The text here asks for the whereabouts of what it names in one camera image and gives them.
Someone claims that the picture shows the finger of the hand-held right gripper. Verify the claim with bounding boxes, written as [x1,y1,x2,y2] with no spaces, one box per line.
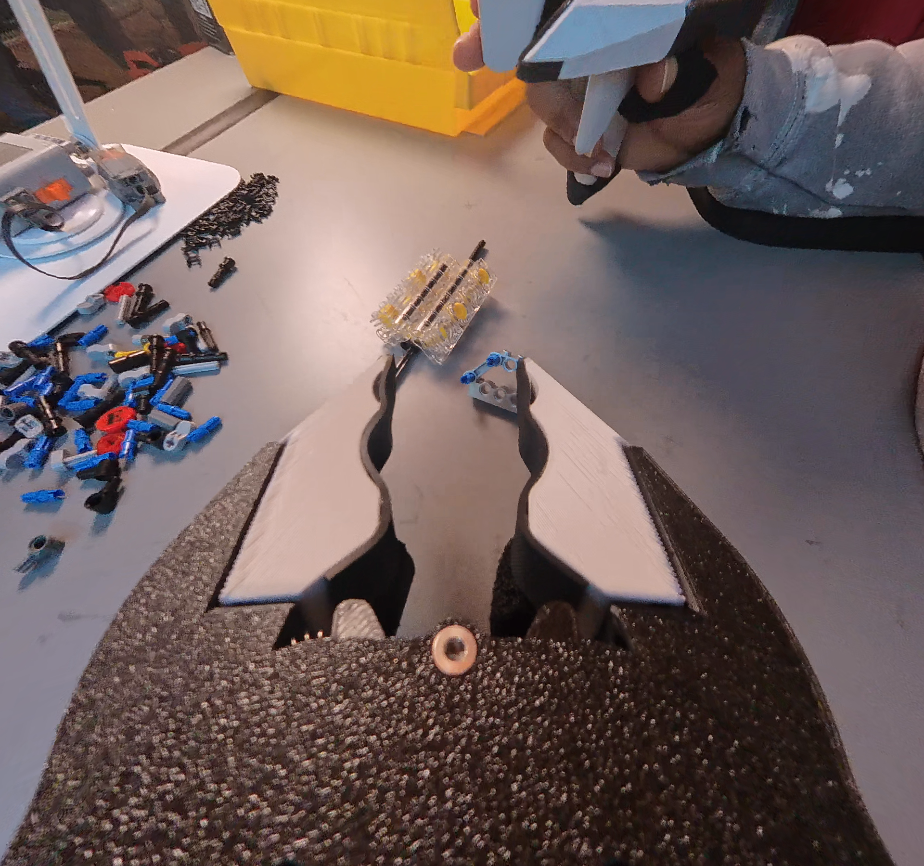
[515,0,735,83]

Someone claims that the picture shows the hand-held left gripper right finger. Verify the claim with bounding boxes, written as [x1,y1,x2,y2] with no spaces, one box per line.
[515,357,687,637]

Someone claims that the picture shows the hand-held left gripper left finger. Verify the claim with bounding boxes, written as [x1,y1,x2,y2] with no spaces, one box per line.
[217,355,399,637]

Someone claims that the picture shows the grey beam frame with holes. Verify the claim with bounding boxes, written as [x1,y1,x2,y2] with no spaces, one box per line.
[468,352,526,417]

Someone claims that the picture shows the clear block with yellow pistons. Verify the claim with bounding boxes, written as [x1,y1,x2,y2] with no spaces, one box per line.
[371,248,499,366]

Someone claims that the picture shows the person's right forearm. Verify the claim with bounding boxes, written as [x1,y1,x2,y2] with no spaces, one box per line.
[641,36,924,222]

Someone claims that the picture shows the person's right hand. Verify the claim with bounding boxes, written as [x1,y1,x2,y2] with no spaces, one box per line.
[452,0,749,179]

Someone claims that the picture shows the pile of mixed building parts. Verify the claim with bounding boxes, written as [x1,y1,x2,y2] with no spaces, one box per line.
[0,281,229,572]

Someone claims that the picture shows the black office chair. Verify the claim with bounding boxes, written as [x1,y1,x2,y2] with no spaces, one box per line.
[686,186,924,255]

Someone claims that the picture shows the yellow plastic bin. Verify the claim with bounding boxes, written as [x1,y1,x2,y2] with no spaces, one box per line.
[177,0,528,139]

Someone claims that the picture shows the pile of black pins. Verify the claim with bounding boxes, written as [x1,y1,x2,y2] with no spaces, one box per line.
[180,173,281,268]

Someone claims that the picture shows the white and wooden book stand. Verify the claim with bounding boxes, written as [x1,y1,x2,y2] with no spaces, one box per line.
[0,0,241,336]

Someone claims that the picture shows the grey motor block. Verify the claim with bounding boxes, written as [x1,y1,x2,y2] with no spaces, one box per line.
[0,140,166,233]

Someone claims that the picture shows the toy engine kit box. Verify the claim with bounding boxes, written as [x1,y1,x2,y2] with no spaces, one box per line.
[0,0,233,132]

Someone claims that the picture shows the black motor cable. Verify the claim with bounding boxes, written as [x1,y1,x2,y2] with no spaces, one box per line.
[0,196,157,282]

